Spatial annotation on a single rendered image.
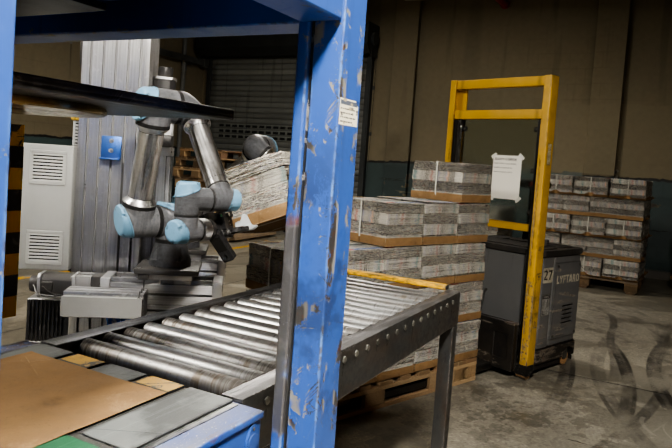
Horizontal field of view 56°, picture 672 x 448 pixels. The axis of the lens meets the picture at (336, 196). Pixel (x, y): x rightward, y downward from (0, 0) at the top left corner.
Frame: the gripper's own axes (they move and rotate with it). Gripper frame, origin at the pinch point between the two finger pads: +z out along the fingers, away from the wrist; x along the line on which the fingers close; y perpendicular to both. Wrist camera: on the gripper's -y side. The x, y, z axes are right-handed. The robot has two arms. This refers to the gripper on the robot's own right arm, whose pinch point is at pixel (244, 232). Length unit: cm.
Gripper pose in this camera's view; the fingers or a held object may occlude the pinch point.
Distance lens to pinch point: 226.2
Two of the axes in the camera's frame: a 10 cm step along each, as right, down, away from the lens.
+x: -8.4, 2.9, 4.6
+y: -2.6, -9.6, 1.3
